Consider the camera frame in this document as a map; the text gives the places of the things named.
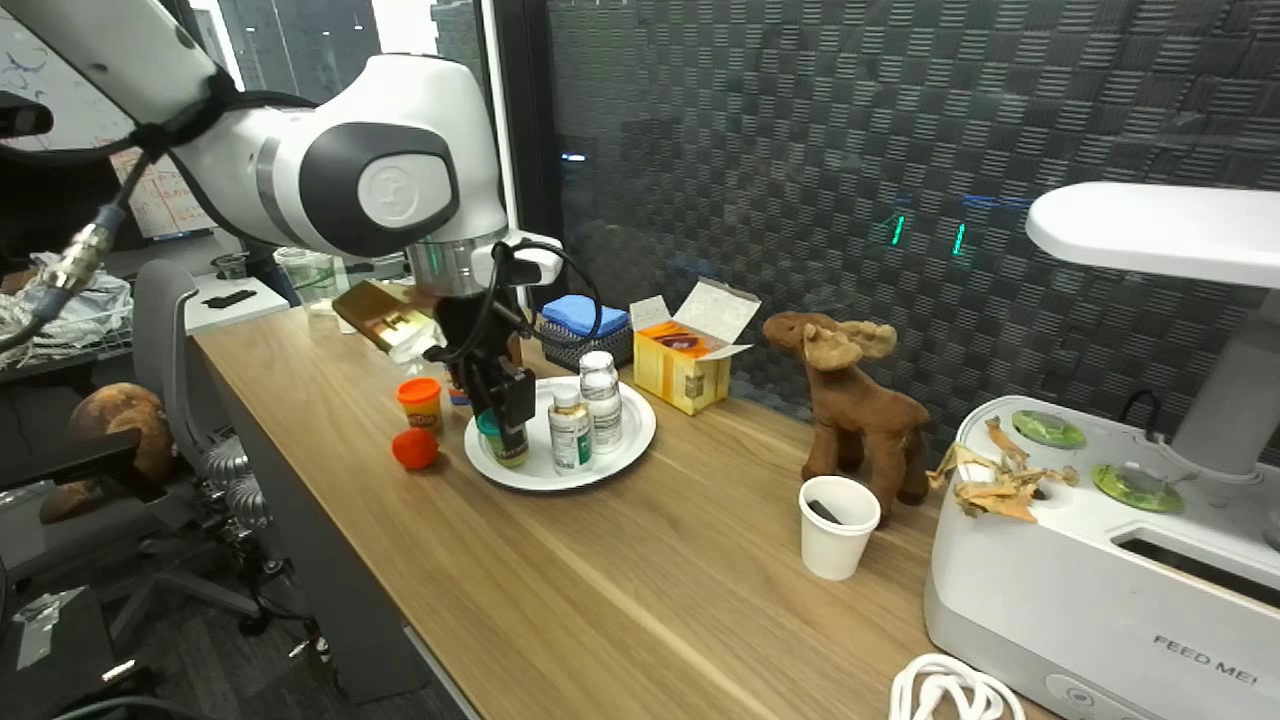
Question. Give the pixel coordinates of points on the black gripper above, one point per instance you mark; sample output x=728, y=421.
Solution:
x=473, y=327

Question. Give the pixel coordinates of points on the small tub teal lid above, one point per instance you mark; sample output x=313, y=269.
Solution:
x=490, y=429

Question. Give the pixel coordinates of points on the yellow tub orange lid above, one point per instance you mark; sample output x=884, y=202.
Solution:
x=419, y=400

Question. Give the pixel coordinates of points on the pill bottle green label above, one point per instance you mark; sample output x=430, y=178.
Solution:
x=568, y=437

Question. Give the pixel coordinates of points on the pill bottle dark blue label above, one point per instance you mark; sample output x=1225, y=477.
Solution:
x=608, y=418

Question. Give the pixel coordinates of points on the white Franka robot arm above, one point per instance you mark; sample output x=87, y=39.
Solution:
x=264, y=161

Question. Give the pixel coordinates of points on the white paper plate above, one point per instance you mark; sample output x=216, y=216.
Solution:
x=625, y=446

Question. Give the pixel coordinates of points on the orange plush ball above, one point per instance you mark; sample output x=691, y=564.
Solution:
x=414, y=450

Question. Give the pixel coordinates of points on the grey woven basket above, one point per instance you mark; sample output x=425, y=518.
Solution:
x=584, y=354

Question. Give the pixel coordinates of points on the blue folded cloth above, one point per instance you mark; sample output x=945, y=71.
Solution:
x=584, y=316

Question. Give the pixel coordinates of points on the open yellow cardboard box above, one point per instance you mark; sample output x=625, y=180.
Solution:
x=684, y=372

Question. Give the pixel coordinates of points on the clear glass jar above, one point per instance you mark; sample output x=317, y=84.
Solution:
x=313, y=275

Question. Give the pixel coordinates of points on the black office chair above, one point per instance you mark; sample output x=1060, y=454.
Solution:
x=160, y=345

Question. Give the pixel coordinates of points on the brown moose plush toy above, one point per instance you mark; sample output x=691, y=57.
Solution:
x=853, y=415

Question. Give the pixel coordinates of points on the white foam cup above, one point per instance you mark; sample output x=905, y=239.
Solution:
x=839, y=535

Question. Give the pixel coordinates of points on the brown round plush toy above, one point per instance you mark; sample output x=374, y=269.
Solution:
x=122, y=421

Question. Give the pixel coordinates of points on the grey white cloth heap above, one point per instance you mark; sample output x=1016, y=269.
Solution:
x=73, y=323

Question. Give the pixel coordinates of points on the dried brown plant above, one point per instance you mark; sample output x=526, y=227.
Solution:
x=994, y=488

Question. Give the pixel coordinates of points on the green plant pod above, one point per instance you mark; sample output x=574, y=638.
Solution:
x=1139, y=488
x=1051, y=429

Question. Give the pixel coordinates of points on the white smart garden appliance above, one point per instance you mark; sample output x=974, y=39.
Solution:
x=1066, y=603

